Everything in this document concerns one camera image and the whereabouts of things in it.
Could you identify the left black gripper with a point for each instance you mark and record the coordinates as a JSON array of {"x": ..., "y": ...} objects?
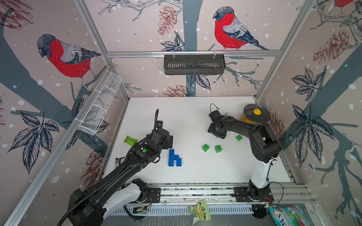
[{"x": 168, "y": 142}]

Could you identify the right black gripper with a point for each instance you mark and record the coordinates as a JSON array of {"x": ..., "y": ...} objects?
[{"x": 210, "y": 128}]

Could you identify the long blue lego brick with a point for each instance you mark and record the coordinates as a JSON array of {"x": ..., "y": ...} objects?
[{"x": 174, "y": 159}]

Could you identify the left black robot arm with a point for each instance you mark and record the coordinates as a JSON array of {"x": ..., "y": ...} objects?
[{"x": 89, "y": 207}]

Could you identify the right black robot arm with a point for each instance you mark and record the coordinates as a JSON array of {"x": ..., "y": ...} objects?
[{"x": 265, "y": 147}]

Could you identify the green lego brick lower right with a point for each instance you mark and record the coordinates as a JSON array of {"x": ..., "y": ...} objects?
[{"x": 218, "y": 149}]

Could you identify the small green lego brick right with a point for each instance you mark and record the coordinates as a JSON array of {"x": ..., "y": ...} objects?
[{"x": 239, "y": 137}]

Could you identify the green lego brick lower left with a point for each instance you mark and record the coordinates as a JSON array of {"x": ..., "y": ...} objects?
[{"x": 205, "y": 148}]

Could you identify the green snack packet on table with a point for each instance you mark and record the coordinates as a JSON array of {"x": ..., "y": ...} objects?
[{"x": 130, "y": 141}]

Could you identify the yellow pot with glass lid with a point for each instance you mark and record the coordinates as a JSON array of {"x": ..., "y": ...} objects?
[{"x": 254, "y": 113}]

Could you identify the dark snack bar wrapper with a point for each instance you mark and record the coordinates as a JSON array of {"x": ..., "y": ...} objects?
[{"x": 119, "y": 161}]

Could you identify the green snack bag front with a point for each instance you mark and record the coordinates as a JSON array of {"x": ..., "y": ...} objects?
[{"x": 200, "y": 212}]

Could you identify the colourful wipes pack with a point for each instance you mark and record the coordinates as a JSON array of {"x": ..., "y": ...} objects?
[{"x": 289, "y": 216}]

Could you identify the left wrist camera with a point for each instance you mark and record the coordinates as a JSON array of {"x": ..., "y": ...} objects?
[{"x": 159, "y": 124}]

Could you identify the white wire mesh basket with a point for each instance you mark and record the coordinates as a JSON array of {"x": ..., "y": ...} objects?
[{"x": 91, "y": 123}]

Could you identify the black wire shelf basket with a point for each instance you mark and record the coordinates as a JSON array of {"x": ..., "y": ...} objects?
[{"x": 205, "y": 64}]

